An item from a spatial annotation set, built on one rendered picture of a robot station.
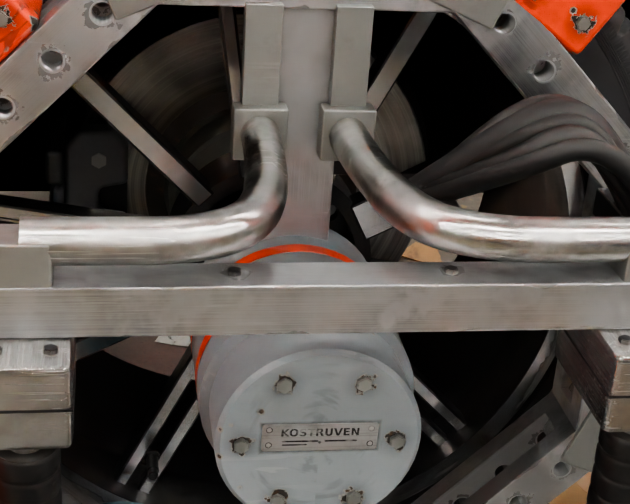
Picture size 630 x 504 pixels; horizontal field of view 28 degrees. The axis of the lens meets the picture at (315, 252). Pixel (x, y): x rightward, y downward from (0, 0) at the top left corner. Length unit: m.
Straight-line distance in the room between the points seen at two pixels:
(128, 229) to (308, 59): 0.23
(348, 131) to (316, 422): 0.18
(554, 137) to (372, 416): 0.20
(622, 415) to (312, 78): 0.30
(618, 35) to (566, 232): 0.30
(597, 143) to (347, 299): 0.18
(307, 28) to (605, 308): 0.26
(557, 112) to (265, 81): 0.19
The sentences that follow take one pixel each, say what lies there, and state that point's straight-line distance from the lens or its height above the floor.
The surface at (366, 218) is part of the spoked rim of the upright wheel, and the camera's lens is 0.98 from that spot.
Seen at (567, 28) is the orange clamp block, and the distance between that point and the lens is 0.86.
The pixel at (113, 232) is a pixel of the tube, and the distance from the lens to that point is 0.65.
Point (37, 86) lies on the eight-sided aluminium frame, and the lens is 0.82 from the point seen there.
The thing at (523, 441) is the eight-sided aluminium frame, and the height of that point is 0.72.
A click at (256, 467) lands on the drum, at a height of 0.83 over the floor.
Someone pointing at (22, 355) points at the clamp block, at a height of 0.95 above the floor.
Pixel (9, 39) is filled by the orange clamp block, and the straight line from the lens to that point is 0.81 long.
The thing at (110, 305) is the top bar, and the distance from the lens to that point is 0.66.
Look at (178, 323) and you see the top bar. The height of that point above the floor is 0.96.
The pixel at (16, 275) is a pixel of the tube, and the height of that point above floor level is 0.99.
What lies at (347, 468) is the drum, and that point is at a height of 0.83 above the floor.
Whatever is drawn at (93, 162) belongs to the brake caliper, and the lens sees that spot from 1.07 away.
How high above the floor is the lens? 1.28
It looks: 25 degrees down
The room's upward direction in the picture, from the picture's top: 4 degrees clockwise
